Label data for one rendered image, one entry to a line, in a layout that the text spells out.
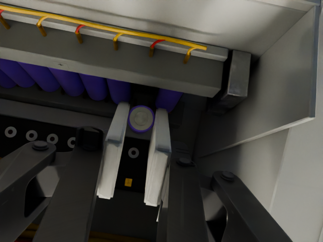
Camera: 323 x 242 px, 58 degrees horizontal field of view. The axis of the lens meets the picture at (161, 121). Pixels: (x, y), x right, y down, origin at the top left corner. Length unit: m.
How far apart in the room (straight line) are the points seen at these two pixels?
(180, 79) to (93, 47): 0.05
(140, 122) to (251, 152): 0.07
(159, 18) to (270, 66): 0.06
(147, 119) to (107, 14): 0.07
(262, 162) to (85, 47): 0.12
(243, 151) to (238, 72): 0.05
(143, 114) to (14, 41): 0.09
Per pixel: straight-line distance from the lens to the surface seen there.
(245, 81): 0.18
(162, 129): 0.15
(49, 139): 0.31
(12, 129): 0.32
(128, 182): 0.30
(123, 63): 0.17
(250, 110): 0.18
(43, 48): 0.18
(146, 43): 0.17
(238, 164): 0.19
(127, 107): 0.18
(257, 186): 0.16
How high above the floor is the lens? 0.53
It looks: 8 degrees up
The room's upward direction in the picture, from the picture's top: 169 degrees counter-clockwise
